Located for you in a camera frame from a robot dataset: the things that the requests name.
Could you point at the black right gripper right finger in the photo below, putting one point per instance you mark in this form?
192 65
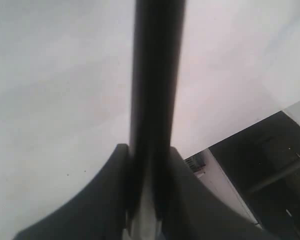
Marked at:
194 213

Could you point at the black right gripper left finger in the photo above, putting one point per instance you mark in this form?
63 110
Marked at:
97 212

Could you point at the black handled knife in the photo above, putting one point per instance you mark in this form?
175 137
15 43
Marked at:
158 28

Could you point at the dark equipment under table edge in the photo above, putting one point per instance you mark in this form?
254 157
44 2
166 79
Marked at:
256 172

